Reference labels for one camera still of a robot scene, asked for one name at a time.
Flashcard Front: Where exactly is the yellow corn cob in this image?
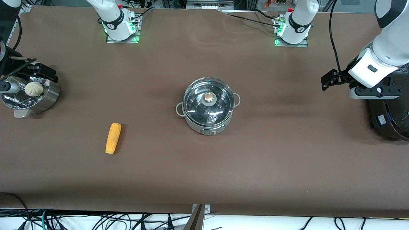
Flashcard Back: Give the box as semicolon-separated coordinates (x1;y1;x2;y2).
105;123;122;155

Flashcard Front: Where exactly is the white steamed bun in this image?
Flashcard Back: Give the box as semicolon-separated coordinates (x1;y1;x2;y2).
25;82;43;97

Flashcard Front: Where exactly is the grey metal box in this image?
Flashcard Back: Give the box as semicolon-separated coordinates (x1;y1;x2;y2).
187;0;234;10

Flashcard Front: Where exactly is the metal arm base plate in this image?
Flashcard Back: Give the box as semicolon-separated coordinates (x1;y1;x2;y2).
274;16;309;48
106;14;142;44

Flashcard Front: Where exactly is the black looped floor cable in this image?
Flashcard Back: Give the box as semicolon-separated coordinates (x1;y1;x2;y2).
0;192;34;230

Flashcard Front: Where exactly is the glass pot lid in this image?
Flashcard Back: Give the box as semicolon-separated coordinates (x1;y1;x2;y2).
183;77;234;126

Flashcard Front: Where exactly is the black rice cooker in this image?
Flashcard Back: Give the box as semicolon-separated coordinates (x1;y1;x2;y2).
364;64;409;142

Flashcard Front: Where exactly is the steel steamer pot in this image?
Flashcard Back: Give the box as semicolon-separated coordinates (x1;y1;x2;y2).
1;75;60;119

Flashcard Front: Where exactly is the black cable on mat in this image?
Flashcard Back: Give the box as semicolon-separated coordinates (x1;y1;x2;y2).
224;8;283;28

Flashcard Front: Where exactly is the metal table bracket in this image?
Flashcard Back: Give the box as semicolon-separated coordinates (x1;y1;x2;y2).
183;204;211;230

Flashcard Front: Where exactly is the steel pot with grey handles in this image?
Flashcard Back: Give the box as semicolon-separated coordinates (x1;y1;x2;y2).
175;77;241;136

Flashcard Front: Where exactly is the brown table mat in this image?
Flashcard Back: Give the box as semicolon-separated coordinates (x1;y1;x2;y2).
0;4;409;218

